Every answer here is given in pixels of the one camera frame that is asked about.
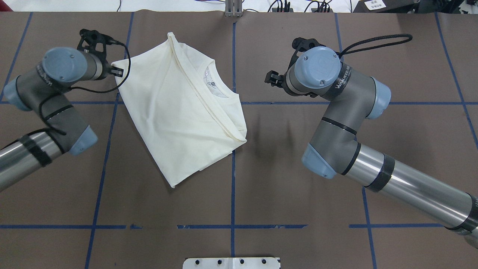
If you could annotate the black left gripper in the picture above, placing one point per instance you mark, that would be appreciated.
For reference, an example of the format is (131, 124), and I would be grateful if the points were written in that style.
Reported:
(118, 70)

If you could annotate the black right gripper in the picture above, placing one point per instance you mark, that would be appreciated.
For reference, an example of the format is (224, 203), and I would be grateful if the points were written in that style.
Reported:
(286, 83)

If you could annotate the cream long-sleeve cat shirt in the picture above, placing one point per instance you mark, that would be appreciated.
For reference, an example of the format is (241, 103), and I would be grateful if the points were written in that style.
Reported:
(186, 115)

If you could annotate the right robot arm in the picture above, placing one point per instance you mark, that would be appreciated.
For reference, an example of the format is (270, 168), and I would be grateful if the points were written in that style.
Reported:
(316, 70)

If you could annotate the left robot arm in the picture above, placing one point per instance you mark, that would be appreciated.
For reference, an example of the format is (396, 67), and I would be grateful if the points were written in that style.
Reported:
(42, 90)

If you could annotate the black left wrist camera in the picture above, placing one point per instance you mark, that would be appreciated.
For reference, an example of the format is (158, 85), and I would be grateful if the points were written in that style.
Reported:
(94, 42)

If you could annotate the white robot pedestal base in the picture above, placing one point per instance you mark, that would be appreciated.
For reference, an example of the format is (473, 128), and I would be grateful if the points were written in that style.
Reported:
(232, 263)

